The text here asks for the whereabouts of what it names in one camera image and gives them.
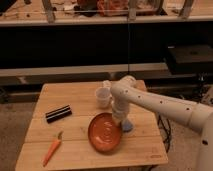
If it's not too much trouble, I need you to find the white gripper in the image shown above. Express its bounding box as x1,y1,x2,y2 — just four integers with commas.
111,99,130,125

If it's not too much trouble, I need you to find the orange ceramic bowl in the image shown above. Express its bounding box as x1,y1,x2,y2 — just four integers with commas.
88,113,122,153

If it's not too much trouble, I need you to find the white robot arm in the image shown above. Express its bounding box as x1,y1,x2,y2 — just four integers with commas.
110,75,213,171

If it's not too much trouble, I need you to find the white plastic cup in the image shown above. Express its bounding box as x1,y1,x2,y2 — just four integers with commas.
95,87,111,108

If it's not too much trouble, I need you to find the small white cup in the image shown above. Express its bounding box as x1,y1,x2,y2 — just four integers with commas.
102,80,111,89

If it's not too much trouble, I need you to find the black striped box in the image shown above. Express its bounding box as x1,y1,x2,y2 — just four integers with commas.
45,105,72,123

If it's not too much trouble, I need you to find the wooden table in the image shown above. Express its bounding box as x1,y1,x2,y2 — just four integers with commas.
15,82,168,171

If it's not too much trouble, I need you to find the orange toy carrot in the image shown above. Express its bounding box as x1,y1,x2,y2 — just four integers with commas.
42,132,63,167

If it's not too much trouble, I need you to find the black box on shelf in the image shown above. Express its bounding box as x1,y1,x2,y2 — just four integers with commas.
166,45,213,74

